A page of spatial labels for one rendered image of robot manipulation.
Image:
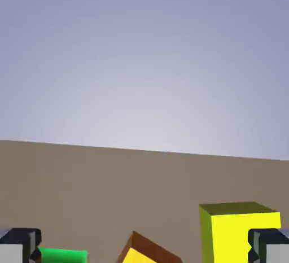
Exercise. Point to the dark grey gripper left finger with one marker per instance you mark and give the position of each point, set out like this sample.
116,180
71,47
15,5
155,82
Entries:
18,242

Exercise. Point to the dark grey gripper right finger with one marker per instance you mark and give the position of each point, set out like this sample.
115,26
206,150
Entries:
271,243

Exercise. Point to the small green cube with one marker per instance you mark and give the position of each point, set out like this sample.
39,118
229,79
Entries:
63,256

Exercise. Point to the large yellow box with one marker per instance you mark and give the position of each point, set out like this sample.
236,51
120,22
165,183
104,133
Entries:
228,233

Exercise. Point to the large orange box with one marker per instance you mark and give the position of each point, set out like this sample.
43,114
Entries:
146,251

